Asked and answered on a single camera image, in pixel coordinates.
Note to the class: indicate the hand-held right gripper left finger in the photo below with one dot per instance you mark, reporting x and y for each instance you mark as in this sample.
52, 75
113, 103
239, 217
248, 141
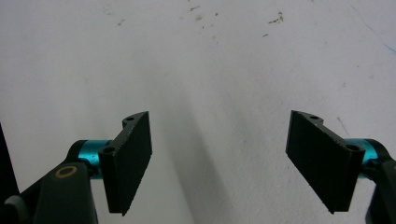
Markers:
127, 165

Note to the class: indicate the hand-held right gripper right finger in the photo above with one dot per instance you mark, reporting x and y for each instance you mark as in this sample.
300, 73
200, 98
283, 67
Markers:
323, 161

